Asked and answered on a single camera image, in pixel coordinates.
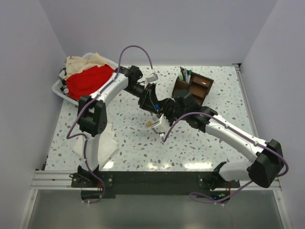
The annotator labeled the teal capped white marker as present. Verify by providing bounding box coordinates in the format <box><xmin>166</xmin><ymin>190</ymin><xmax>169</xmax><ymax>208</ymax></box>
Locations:
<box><xmin>185</xmin><ymin>70</ymin><xmax>190</xmax><ymax>83</ymax></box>

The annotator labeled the light green highlighter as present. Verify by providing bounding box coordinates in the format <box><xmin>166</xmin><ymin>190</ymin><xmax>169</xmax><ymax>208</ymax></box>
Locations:
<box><xmin>178</xmin><ymin>73</ymin><xmax>184</xmax><ymax>81</ymax></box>

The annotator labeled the white folded cloth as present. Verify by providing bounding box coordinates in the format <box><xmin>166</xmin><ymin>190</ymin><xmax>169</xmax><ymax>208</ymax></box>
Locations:
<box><xmin>72</xmin><ymin>123</ymin><xmax>118</xmax><ymax>170</ymax></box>

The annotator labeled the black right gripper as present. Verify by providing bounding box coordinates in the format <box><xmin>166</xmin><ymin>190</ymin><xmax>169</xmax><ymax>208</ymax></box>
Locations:
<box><xmin>157</xmin><ymin>98</ymin><xmax>188</xmax><ymax>127</ymax></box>

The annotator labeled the green capped white marker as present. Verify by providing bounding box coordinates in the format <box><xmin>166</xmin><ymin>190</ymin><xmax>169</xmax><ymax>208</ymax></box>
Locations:
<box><xmin>188</xmin><ymin>70</ymin><xmax>192</xmax><ymax>83</ymax></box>

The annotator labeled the aluminium rail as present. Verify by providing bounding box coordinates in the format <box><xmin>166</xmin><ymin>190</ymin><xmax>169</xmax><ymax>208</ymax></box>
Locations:
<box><xmin>30</xmin><ymin>171</ymin><xmax>282</xmax><ymax>191</ymax></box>
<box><xmin>233</xmin><ymin>64</ymin><xmax>259</xmax><ymax>137</ymax></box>

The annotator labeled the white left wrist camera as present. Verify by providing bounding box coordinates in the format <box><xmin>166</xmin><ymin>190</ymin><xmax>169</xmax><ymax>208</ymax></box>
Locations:
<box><xmin>145</xmin><ymin>73</ymin><xmax>158</xmax><ymax>84</ymax></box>

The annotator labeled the brown wooden desk organizer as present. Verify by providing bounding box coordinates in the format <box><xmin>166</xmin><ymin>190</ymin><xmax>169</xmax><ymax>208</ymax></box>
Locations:
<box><xmin>172</xmin><ymin>72</ymin><xmax>214</xmax><ymax>105</ymax></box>

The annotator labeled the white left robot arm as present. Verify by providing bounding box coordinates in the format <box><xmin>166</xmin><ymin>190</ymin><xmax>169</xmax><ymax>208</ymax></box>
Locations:
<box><xmin>77</xmin><ymin>65</ymin><xmax>158</xmax><ymax>187</ymax></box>

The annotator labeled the blue pen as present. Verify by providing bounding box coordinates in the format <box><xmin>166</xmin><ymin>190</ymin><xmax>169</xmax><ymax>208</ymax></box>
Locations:
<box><xmin>180</xmin><ymin>67</ymin><xmax>184</xmax><ymax>77</ymax></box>

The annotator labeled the aluminium right side rail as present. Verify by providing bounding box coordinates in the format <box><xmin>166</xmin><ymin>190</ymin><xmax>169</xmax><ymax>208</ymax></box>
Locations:
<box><xmin>233</xmin><ymin>64</ymin><xmax>259</xmax><ymax>137</ymax></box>

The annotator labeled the red cloth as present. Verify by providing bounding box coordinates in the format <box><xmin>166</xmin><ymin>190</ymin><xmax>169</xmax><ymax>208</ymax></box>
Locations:
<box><xmin>66</xmin><ymin>64</ymin><xmax>114</xmax><ymax>100</ymax></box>

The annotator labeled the white plastic basket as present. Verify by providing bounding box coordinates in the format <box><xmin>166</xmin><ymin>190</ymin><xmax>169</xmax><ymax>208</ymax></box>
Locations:
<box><xmin>52</xmin><ymin>53</ymin><xmax>118</xmax><ymax>104</ymax></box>

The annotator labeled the aluminium front rail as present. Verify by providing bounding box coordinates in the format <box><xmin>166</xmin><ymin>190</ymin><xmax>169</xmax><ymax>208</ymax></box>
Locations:
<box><xmin>30</xmin><ymin>171</ymin><xmax>282</xmax><ymax>191</ymax></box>

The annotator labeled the beige cloth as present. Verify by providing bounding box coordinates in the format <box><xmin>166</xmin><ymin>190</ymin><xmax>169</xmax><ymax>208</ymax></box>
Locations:
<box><xmin>63</xmin><ymin>52</ymin><xmax>110</xmax><ymax>80</ymax></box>

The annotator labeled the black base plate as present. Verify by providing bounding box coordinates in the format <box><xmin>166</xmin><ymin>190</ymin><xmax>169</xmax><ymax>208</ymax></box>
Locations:
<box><xmin>69</xmin><ymin>171</ymin><xmax>240</xmax><ymax>200</ymax></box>

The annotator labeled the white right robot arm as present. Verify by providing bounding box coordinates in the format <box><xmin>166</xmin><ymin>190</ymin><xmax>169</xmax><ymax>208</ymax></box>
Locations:
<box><xmin>157</xmin><ymin>90</ymin><xmax>285</xmax><ymax>188</ymax></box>

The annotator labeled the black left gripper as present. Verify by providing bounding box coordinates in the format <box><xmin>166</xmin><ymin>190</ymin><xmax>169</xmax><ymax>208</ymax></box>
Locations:
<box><xmin>123</xmin><ymin>83</ymin><xmax>158</xmax><ymax>114</ymax></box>

